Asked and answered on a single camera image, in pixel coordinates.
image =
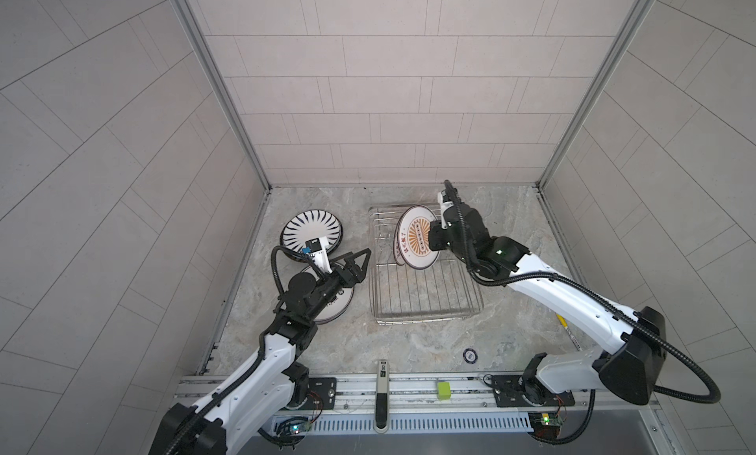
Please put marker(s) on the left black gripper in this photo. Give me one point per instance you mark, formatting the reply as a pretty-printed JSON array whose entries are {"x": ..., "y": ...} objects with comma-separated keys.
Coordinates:
[{"x": 350, "y": 276}]

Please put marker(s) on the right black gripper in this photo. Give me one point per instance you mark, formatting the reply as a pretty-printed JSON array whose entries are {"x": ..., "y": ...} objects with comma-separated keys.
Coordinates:
[{"x": 436, "y": 228}]

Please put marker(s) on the red patterned plate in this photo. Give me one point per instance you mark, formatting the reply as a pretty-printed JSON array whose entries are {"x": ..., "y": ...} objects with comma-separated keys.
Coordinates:
[
  {"x": 415, "y": 227},
  {"x": 398, "y": 256}
]

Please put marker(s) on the blue striped white plate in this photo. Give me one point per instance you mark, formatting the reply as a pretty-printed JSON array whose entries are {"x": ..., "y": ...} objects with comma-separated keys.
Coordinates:
[{"x": 311, "y": 224}]

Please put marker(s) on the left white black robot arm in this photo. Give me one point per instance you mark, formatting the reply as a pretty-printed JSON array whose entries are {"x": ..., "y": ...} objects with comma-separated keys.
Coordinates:
[{"x": 248, "y": 378}]

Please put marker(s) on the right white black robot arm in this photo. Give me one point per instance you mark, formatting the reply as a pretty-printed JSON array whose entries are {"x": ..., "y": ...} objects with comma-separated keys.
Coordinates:
[{"x": 630, "y": 346}]

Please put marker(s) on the yellow tipped pen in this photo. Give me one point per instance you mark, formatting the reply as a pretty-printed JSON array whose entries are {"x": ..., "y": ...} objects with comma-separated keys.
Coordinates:
[{"x": 569, "y": 332}]

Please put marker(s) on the black silver handheld scanner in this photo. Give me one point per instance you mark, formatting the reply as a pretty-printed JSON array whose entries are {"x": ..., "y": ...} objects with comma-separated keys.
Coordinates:
[{"x": 381, "y": 409}]

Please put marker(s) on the green cube block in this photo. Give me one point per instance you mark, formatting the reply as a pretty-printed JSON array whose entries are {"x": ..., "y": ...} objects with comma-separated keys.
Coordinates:
[{"x": 443, "y": 390}]

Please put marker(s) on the left green circuit board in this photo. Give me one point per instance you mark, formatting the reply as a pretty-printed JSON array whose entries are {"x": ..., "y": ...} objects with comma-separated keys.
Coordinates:
[{"x": 293, "y": 427}]

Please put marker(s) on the green circuit board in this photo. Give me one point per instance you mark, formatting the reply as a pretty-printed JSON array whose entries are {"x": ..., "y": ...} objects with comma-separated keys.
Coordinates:
[
  {"x": 546, "y": 425},
  {"x": 293, "y": 427}
]

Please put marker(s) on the right green circuit board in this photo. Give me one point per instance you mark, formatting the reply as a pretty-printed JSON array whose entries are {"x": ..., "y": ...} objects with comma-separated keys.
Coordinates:
[{"x": 546, "y": 425}]

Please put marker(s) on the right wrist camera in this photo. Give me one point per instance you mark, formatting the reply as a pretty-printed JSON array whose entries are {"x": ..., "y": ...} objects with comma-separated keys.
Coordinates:
[{"x": 448, "y": 199}]

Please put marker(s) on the metal wire dish rack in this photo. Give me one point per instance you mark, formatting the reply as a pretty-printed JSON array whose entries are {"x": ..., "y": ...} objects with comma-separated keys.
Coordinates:
[{"x": 399, "y": 294}]

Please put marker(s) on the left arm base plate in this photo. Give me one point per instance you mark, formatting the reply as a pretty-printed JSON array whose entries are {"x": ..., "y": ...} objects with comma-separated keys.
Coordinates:
[{"x": 314, "y": 394}]

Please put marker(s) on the aluminium front rail frame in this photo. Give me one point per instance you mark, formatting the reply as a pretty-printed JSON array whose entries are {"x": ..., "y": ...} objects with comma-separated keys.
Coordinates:
[{"x": 415, "y": 410}]

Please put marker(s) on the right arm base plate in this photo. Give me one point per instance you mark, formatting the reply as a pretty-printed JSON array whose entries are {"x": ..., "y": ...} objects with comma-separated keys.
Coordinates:
[{"x": 514, "y": 390}]

